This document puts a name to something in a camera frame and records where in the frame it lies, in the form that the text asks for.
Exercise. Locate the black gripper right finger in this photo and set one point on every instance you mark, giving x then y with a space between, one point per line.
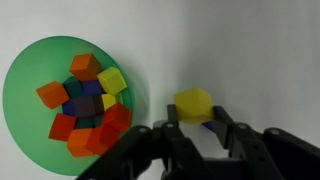
253 150

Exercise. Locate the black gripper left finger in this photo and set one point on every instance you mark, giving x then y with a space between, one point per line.
173 146

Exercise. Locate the small blue block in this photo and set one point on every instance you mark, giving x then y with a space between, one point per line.
208 126

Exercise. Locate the red block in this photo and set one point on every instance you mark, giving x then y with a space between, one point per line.
62 127
102 138
117 116

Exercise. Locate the small yellow block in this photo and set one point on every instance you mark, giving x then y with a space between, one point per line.
108 101

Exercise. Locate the large yellow block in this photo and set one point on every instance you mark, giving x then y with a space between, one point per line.
112 80

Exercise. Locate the dark green block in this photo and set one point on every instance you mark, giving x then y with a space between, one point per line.
73 88
85 122

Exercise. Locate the orange block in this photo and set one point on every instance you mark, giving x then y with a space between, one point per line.
85 66
79 142
52 94

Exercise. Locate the dark purple block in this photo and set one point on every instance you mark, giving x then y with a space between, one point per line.
85 106

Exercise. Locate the green plastic bowl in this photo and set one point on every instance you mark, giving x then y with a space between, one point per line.
30 80

